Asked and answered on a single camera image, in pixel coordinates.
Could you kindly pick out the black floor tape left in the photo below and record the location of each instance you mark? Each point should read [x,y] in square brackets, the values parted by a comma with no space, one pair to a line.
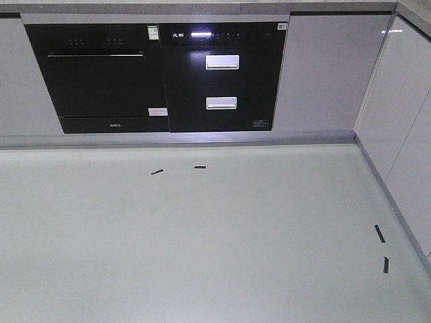
[157,172]

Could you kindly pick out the black disinfection cabinet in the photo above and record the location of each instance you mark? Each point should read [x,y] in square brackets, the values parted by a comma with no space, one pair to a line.
[260,46]

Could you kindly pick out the black built-in dishwasher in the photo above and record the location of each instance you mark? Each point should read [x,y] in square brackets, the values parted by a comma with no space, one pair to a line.
[102,78]

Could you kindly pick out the grey cabinet door right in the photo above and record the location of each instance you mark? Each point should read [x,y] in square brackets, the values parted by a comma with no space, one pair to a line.
[327,64]

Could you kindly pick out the black floor tape right upper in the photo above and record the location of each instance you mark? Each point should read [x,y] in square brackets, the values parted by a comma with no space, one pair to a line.
[379,233]

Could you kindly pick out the grey side cabinet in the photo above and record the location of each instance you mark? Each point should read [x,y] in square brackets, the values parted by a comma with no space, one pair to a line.
[394,126]

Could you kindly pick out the black floor tape right lower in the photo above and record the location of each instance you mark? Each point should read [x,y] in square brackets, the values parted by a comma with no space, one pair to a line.
[385,265]

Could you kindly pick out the grey stone countertop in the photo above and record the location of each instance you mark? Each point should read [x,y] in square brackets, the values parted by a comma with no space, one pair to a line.
[416,12]

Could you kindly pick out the lower silver drawer handle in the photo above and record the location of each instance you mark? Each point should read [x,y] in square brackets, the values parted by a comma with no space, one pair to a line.
[221,103]

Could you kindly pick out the silver drawer handle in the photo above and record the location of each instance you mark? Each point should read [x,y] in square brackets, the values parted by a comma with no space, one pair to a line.
[222,62]
[221,103]

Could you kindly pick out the upper silver drawer handle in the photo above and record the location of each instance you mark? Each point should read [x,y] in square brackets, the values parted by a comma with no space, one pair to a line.
[222,62]

